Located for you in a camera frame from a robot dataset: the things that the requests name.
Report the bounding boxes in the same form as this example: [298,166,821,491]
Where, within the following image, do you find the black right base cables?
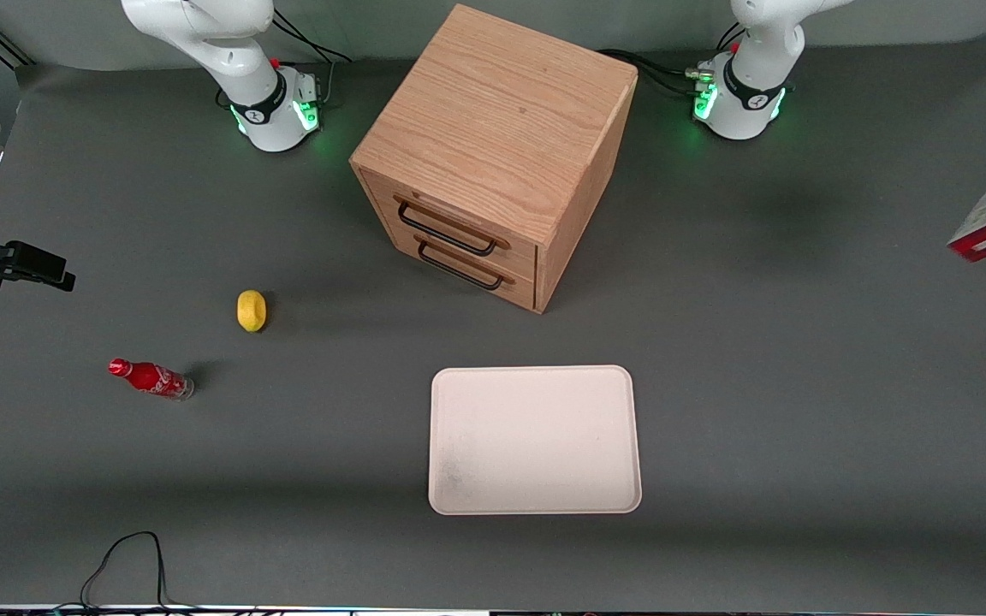
[217,9,353,110]

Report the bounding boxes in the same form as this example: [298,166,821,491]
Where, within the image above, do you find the red cola bottle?
[108,358,195,401]

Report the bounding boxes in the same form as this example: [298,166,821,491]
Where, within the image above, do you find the dark grey table mat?
[0,33,986,612]

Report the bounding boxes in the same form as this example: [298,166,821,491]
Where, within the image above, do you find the short black drawer handle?
[417,241,506,292]

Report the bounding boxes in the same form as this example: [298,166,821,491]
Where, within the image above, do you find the cream plastic tray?
[428,365,643,516]

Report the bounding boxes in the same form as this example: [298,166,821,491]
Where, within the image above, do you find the thin black looped cable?
[78,530,258,613]

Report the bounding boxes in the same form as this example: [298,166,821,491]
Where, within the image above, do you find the black base cables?
[217,9,353,110]
[597,17,746,100]

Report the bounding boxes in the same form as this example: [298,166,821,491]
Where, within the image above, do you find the yellow lemon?
[237,290,268,333]

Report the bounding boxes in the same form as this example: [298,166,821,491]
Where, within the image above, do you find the wooden drawer cabinet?
[349,3,639,316]

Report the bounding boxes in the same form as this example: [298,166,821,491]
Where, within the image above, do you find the black left base cables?
[597,17,746,100]

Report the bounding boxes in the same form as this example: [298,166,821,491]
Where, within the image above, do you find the long black drawer handle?
[395,200,499,258]

